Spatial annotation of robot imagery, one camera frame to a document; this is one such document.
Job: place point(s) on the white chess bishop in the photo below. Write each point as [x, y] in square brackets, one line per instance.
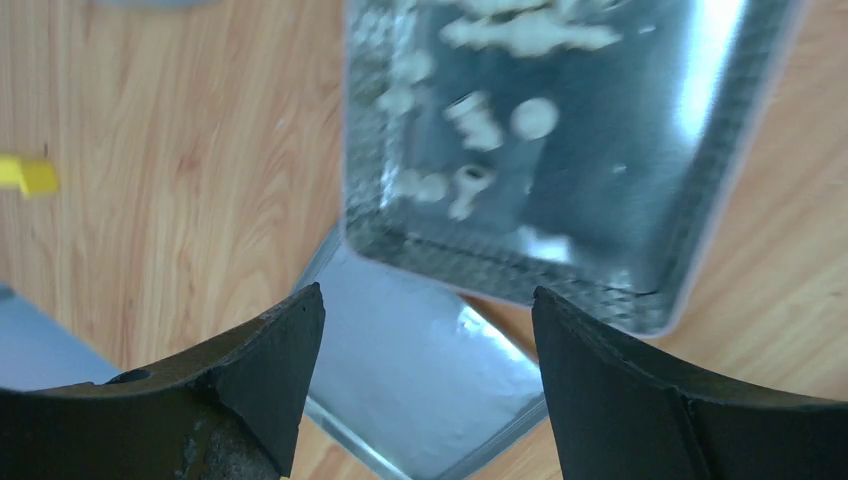
[469, 181]

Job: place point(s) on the silver metal tin lid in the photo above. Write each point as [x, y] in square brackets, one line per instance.
[410, 378]

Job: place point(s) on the white chess pawn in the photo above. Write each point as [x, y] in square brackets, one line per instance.
[534, 118]

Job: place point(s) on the yellow curved block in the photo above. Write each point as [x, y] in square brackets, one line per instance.
[30, 177]

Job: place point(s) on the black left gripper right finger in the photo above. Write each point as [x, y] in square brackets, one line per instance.
[623, 409]

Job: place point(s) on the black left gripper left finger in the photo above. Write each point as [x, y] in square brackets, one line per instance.
[227, 408]

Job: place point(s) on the white chess piece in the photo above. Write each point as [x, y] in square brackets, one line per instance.
[527, 35]

